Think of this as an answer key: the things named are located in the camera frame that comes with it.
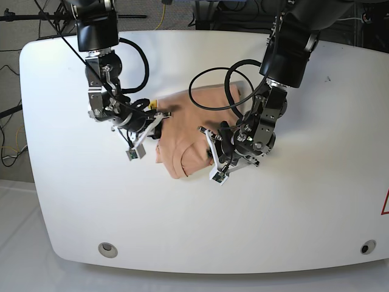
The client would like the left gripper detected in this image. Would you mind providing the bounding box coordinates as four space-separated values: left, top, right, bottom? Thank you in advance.
218 120 276 159

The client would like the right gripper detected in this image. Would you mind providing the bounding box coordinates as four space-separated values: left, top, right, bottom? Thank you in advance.
89 94 157 134

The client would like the peach T-shirt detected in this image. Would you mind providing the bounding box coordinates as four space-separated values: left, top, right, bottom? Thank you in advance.
150 91 238 179

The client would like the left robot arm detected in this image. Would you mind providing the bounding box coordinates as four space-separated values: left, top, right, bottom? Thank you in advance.
215 1 353 165

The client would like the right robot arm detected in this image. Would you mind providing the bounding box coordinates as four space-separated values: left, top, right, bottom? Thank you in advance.
70 1 157 135

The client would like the black tripod stand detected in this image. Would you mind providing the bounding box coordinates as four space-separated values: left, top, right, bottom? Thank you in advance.
1 1 147 34

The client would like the left table grommet hole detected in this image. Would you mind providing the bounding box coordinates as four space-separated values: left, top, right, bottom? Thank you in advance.
98 243 118 259

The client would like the table grommet hole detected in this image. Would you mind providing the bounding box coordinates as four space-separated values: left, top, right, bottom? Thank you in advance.
360 240 377 254
98 243 118 259

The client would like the right table grommet hole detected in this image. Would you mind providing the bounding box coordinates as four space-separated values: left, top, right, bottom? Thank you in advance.
360 240 377 254

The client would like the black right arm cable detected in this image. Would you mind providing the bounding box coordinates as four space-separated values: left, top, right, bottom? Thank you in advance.
118 38 151 107

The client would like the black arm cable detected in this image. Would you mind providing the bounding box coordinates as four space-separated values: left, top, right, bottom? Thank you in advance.
188 59 265 118
118 38 151 107

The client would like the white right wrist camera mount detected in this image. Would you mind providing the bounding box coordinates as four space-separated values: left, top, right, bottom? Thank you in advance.
126 112 171 161

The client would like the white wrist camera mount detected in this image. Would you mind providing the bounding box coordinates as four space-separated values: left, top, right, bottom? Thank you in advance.
197 125 261 186
126 112 171 161

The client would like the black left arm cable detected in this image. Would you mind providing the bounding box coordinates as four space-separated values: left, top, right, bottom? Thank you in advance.
188 59 265 118

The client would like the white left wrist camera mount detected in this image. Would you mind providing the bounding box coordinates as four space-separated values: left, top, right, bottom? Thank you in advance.
197 125 261 186

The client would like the yellow floor cable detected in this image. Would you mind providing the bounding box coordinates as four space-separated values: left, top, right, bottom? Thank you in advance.
154 0 171 30

